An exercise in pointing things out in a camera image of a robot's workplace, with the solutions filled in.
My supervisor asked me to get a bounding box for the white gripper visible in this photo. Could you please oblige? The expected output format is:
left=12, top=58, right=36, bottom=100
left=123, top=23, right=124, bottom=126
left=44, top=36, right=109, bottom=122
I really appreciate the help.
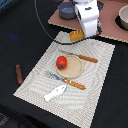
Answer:
left=75, top=1, right=99, bottom=37

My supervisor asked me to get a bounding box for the red toy tomato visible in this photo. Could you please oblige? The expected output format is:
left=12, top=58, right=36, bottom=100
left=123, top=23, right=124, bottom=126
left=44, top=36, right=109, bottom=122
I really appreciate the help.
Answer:
left=56, top=56, right=67, bottom=69

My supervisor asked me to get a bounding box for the brown toy sausage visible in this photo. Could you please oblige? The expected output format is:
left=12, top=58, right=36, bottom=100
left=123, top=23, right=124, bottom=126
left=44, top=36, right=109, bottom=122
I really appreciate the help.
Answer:
left=16, top=64, right=23, bottom=84

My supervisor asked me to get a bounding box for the yellow toy bread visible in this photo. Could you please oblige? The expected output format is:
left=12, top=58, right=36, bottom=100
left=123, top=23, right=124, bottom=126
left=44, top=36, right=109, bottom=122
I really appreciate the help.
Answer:
left=69, top=29, right=84, bottom=41

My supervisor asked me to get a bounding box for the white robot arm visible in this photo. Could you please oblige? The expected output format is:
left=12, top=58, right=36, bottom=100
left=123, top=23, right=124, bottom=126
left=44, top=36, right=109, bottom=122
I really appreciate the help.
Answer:
left=73, top=0, right=99, bottom=37

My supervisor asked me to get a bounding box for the large grey pot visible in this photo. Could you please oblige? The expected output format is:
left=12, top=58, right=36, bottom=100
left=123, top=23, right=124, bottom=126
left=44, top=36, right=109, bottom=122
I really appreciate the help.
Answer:
left=97, top=1, right=105, bottom=13

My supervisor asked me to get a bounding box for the small grey pot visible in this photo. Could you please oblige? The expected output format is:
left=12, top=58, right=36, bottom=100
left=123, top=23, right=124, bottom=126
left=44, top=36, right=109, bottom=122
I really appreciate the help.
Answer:
left=58, top=2, right=76, bottom=19

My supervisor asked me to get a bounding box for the beige bowl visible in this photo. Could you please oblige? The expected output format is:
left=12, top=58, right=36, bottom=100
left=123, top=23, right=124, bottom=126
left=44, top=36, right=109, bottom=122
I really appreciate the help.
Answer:
left=119, top=5, right=128, bottom=30

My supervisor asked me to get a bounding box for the beige round plate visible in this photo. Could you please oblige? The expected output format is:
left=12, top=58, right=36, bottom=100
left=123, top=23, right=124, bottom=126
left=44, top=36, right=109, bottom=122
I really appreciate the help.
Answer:
left=57, top=55, right=84, bottom=78

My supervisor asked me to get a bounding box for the woven grey placemat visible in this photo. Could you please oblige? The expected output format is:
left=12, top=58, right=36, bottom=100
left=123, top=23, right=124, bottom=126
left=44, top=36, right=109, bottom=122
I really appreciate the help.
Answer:
left=12, top=30, right=116, bottom=128

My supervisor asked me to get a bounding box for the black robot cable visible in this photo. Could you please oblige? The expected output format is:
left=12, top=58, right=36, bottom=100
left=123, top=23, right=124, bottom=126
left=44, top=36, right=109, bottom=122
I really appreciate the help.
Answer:
left=34, top=0, right=88, bottom=45

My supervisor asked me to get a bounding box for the wooden handled knife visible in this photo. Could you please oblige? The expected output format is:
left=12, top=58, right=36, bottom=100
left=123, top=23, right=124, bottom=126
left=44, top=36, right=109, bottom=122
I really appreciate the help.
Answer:
left=59, top=50, right=98, bottom=63

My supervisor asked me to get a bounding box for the wooden handled fork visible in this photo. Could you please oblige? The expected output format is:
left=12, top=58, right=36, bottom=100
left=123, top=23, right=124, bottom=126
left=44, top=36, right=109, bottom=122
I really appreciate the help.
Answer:
left=45, top=71, right=86, bottom=90

